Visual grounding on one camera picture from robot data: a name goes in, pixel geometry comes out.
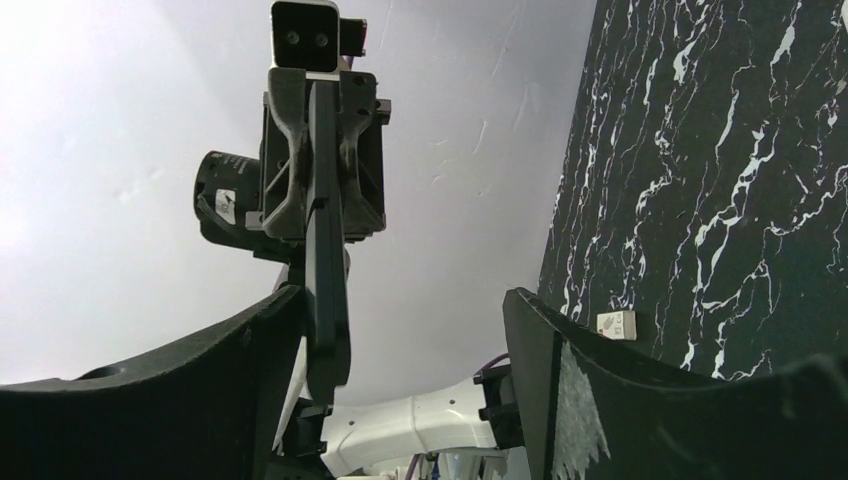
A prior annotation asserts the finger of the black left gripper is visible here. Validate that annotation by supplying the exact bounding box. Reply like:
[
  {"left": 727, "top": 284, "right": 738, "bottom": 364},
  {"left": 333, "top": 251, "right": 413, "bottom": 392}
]
[
  {"left": 337, "top": 71, "right": 391, "bottom": 240},
  {"left": 261, "top": 67, "right": 310, "bottom": 240}
]

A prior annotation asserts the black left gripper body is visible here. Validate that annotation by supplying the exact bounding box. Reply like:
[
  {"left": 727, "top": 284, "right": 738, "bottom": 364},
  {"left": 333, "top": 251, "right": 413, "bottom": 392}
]
[{"left": 193, "top": 151, "right": 304, "bottom": 264}]

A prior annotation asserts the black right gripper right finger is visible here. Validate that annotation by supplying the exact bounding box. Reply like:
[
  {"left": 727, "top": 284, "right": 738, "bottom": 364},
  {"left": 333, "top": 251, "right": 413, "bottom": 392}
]
[{"left": 502, "top": 288, "right": 847, "bottom": 479}]

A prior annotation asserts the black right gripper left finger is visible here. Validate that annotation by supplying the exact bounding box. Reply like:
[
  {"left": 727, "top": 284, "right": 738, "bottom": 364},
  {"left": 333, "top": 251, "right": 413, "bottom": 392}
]
[{"left": 1, "top": 286, "right": 307, "bottom": 479}]

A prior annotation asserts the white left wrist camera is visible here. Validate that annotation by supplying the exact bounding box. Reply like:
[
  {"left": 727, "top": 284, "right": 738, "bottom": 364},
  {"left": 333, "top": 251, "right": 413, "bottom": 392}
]
[{"left": 270, "top": 1, "right": 368, "bottom": 74}]

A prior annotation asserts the small white red remote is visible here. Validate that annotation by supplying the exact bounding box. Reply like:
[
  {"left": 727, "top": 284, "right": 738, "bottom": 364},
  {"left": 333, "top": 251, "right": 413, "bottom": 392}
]
[{"left": 596, "top": 310, "right": 638, "bottom": 341}]

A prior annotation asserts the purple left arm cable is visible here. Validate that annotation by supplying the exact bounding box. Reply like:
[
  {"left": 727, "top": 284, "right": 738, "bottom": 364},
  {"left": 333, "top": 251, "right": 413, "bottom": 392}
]
[{"left": 404, "top": 352, "right": 511, "bottom": 480}]

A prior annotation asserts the black cylindrical remote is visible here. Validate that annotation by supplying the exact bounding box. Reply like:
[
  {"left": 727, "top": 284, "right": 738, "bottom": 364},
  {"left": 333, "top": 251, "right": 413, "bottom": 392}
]
[{"left": 305, "top": 81, "right": 350, "bottom": 405}]

